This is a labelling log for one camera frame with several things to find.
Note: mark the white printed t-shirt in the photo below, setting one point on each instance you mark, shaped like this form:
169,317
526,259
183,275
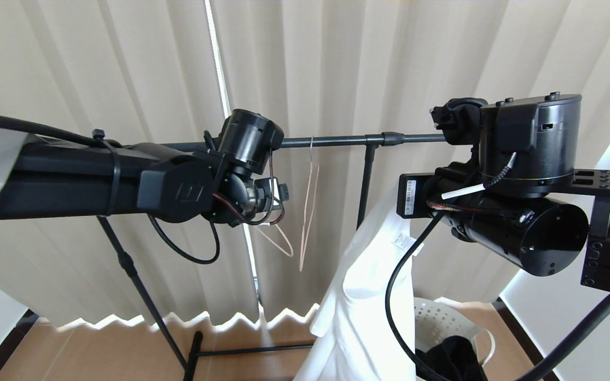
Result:
363,296

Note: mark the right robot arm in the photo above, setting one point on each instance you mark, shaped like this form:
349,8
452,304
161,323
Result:
532,143

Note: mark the pink clothes hanger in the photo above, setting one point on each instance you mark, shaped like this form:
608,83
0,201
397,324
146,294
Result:
303,248
290,254

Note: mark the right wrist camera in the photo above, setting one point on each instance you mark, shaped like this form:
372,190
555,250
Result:
458,119

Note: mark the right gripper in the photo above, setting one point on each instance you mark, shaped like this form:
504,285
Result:
416,196

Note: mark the black garment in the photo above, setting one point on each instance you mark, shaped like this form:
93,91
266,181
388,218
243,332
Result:
453,360

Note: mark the black clothes rack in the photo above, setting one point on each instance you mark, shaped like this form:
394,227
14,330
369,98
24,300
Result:
337,141

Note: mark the white laundry basket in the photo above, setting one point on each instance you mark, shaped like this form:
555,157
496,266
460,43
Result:
442,320

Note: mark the beige curtain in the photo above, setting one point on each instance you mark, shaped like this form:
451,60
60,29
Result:
98,63

